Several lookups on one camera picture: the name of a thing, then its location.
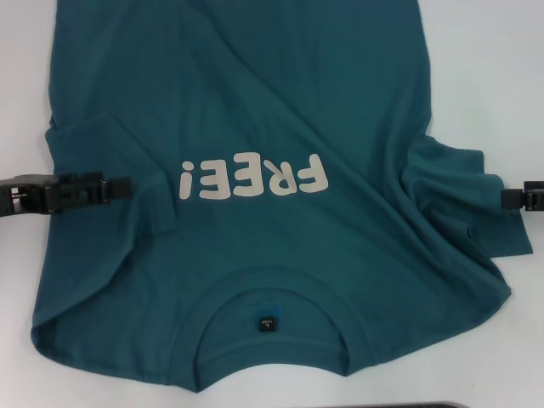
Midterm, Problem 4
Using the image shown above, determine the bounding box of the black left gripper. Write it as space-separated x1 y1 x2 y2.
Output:
0 171 133 216

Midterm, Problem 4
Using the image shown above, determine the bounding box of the teal t-shirt with FREE print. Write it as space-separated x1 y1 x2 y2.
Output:
27 0 536 382

